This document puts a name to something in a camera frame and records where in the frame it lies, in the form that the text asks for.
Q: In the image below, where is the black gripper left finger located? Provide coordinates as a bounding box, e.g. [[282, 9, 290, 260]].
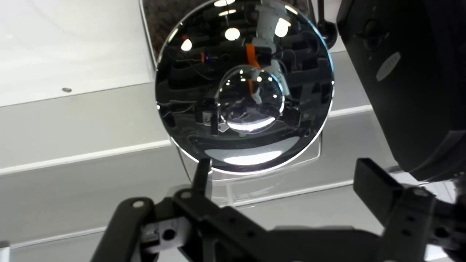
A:
[[90, 157, 283, 262]]

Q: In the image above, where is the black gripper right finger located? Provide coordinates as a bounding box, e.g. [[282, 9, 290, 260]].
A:
[[352, 156, 466, 262]]

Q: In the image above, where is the chrome metal jar lid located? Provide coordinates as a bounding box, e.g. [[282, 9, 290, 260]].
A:
[[155, 0, 339, 177]]

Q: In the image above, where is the black ball-ended rod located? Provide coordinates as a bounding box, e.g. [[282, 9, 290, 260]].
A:
[[314, 0, 340, 49]]

